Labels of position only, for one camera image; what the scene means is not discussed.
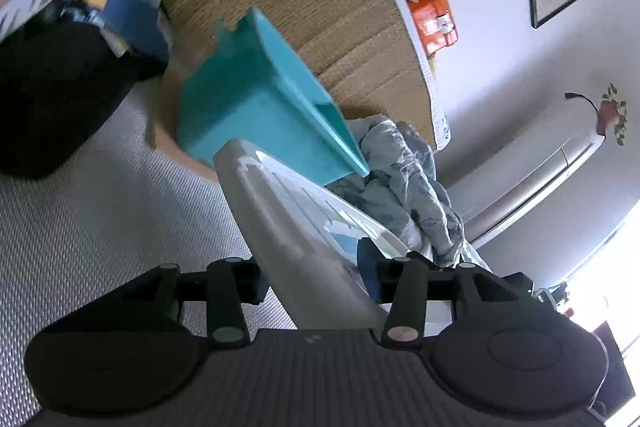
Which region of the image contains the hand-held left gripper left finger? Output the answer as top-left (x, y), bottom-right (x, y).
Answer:
top-left (37, 257), bottom-right (266, 351)

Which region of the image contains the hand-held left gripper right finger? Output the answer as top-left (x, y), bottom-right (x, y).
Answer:
top-left (356, 237), bottom-right (538, 351)

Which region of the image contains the white plastic tray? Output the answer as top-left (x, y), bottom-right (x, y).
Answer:
top-left (213, 138), bottom-right (454, 334)

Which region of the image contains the blue plastic bin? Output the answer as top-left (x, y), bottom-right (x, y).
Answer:
top-left (175, 6), bottom-right (371, 186)

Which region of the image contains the grey patterned quilt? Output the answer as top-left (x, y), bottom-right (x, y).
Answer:
top-left (327, 114), bottom-right (494, 274)

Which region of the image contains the grey mesh bed mat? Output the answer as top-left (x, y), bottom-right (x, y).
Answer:
top-left (0, 82), bottom-right (301, 427)

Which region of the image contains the brown cardboard sheet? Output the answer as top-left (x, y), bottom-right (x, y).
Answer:
top-left (145, 67), bottom-right (221, 168)

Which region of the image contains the beige air conditioner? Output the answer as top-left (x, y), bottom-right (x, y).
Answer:
top-left (462, 127), bottom-right (606, 249)

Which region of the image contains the white ledge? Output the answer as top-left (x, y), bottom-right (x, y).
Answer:
top-left (345, 0), bottom-right (452, 152)

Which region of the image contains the bright window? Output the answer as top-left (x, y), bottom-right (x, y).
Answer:
top-left (560, 202), bottom-right (640, 427)

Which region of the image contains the orange plastic case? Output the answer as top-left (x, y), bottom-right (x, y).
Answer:
top-left (405, 0), bottom-right (460, 57)

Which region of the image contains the black bag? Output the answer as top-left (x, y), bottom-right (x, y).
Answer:
top-left (0, 21), bottom-right (172, 180)

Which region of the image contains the small potted plant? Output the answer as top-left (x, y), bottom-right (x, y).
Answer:
top-left (594, 82), bottom-right (629, 147)

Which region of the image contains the black wall bracket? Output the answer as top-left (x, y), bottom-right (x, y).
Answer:
top-left (564, 91), bottom-right (602, 114)

